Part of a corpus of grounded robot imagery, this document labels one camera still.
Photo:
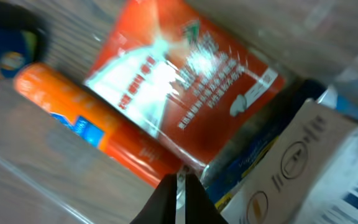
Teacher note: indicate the orange tube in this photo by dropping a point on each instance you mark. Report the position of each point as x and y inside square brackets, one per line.
[96, 123]

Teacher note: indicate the blue VapoDrops box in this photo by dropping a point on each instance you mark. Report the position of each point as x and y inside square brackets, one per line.
[225, 186]

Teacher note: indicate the clear plastic container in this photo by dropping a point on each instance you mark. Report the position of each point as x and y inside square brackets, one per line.
[50, 175]

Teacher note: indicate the red Haleon box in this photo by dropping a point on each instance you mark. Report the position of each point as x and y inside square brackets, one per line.
[180, 78]

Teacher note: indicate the white medicine box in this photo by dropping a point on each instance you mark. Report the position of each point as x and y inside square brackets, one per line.
[310, 175]

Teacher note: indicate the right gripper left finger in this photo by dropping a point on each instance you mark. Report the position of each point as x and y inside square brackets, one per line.
[161, 206]

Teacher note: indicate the dark bottle white cap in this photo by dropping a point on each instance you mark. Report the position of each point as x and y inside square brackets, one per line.
[23, 39]

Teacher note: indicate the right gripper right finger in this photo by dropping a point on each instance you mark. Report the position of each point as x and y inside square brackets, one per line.
[198, 207]

